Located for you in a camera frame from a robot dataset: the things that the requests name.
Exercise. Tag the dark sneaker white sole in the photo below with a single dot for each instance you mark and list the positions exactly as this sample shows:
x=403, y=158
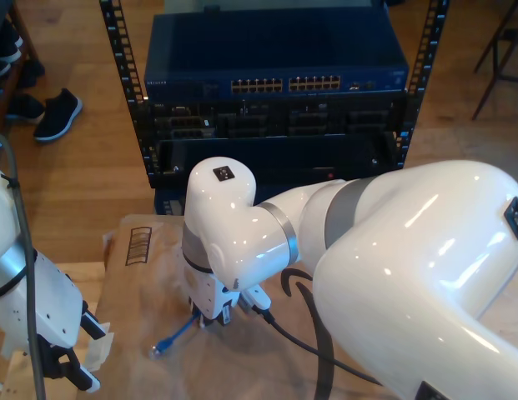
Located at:
x=56, y=114
x=6, y=41
x=27, y=106

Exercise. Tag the black rack frame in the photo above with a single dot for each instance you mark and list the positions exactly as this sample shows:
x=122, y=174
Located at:
x=123, y=50

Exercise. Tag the white paper label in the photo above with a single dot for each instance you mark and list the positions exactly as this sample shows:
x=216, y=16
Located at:
x=98, y=354

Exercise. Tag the brown packing paper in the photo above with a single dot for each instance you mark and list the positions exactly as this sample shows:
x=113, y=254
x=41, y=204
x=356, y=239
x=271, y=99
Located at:
x=150, y=300

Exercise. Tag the blue network switch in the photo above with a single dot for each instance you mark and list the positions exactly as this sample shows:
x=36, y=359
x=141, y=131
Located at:
x=275, y=46

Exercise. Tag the dark shoe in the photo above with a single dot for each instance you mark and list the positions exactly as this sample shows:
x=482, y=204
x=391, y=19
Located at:
x=31, y=73

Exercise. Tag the black rack server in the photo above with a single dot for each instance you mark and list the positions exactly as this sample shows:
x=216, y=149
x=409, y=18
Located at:
x=267, y=109

